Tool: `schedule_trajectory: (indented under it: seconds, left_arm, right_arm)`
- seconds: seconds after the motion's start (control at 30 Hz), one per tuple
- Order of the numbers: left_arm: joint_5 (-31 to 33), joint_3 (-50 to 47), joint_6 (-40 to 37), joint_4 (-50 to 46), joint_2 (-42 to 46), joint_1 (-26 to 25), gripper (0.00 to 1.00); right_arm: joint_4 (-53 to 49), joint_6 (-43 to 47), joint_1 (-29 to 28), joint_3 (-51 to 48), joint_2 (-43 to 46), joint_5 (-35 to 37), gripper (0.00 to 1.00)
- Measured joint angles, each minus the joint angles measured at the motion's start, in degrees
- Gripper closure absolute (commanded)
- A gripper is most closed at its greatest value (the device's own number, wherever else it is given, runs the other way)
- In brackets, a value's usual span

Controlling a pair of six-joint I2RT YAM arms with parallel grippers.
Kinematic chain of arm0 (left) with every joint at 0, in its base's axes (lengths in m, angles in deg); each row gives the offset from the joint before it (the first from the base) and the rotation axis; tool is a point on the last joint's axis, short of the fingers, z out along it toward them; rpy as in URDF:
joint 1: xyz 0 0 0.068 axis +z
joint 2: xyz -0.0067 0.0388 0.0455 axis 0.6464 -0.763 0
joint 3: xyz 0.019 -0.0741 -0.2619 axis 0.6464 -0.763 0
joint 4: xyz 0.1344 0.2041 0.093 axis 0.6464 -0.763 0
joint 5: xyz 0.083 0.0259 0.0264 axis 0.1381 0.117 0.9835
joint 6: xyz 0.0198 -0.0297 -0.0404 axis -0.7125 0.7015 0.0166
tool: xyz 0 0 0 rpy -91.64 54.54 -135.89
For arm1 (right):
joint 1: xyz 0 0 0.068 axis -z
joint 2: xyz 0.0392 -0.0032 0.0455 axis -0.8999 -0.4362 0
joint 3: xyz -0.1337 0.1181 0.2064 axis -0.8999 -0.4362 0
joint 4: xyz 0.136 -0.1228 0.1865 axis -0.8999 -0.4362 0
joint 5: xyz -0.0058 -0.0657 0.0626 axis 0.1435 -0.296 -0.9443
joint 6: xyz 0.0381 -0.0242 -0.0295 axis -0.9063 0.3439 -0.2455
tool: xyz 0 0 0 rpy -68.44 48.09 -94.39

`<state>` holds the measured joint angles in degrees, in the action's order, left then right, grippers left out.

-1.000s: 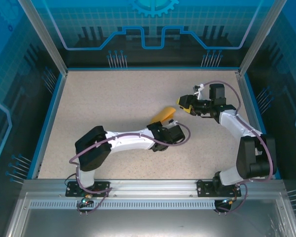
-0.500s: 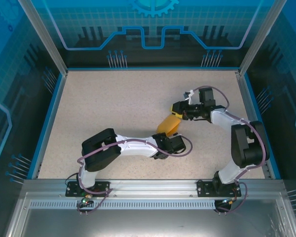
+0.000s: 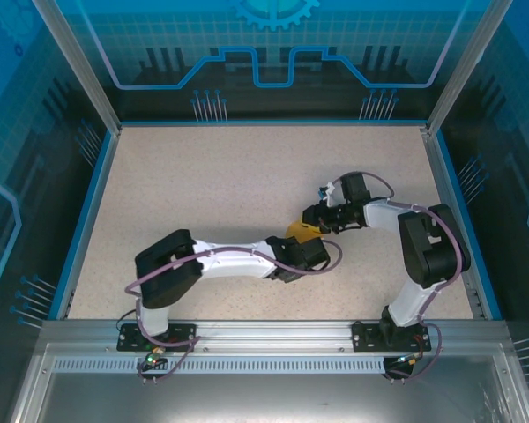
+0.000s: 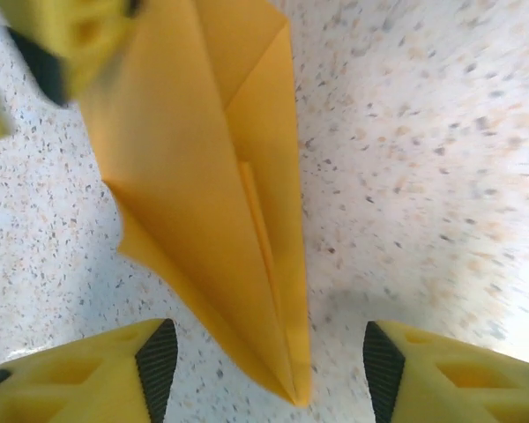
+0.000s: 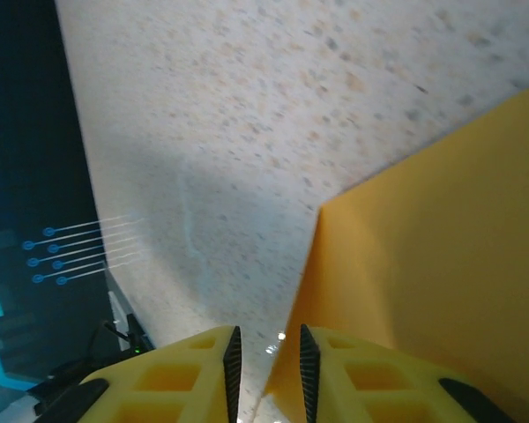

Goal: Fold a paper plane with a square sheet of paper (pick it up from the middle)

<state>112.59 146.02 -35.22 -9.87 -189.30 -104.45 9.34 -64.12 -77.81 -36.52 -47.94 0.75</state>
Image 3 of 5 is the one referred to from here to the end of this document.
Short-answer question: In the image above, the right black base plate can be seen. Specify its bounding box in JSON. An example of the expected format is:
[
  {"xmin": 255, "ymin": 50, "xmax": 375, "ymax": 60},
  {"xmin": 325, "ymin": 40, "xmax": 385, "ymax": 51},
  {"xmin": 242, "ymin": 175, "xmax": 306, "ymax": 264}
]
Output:
[{"xmin": 351, "ymin": 320, "xmax": 433, "ymax": 353}]

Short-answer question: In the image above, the steel sheet shelf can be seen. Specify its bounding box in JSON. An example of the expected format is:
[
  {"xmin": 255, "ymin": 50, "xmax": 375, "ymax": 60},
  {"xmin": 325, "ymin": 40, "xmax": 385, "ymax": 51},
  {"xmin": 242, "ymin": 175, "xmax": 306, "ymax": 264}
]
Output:
[{"xmin": 8, "ymin": 343, "xmax": 529, "ymax": 423}]

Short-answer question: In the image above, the aluminium frame post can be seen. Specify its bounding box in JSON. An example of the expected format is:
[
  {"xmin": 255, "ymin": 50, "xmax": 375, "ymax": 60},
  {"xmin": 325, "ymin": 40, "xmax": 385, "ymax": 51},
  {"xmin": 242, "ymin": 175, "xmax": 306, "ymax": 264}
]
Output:
[
  {"xmin": 425, "ymin": 0, "xmax": 515, "ymax": 133},
  {"xmin": 32, "ymin": 0, "xmax": 123, "ymax": 133}
]

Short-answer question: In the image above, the aluminium mounting rail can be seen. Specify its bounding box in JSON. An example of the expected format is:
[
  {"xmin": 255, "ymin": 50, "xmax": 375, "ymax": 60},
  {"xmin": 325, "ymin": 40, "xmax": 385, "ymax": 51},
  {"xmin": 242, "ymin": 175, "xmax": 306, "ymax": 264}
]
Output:
[{"xmin": 41, "ymin": 320, "xmax": 510, "ymax": 349}]

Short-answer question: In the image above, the aluminium side rail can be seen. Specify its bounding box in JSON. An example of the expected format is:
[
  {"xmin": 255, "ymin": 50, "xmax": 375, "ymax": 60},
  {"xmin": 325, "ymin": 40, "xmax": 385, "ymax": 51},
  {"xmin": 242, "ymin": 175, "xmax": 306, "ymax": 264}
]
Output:
[{"xmin": 421, "ymin": 127, "xmax": 488, "ymax": 321}]

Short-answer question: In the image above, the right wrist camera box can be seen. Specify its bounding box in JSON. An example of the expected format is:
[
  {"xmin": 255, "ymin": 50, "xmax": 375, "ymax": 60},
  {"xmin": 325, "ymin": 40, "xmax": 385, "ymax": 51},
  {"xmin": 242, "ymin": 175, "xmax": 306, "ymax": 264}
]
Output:
[{"xmin": 317, "ymin": 181, "xmax": 339, "ymax": 206}]

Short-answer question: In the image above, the slotted grey cable duct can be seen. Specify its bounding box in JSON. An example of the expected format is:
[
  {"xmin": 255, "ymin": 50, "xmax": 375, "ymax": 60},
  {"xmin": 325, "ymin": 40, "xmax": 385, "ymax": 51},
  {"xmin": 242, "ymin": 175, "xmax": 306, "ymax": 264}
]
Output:
[{"xmin": 52, "ymin": 357, "xmax": 389, "ymax": 375}]

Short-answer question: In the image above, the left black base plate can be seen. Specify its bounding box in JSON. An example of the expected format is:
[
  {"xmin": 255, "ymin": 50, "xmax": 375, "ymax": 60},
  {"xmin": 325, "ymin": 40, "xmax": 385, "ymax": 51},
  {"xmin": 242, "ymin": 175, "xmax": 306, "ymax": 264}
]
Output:
[{"xmin": 117, "ymin": 323, "xmax": 197, "ymax": 353}]

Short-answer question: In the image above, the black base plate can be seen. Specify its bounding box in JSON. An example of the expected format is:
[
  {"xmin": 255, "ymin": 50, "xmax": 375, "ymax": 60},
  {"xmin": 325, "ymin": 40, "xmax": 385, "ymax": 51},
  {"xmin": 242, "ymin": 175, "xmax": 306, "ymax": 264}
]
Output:
[
  {"xmin": 351, "ymin": 320, "xmax": 433, "ymax": 353},
  {"xmin": 117, "ymin": 323, "xmax": 197, "ymax": 353}
]

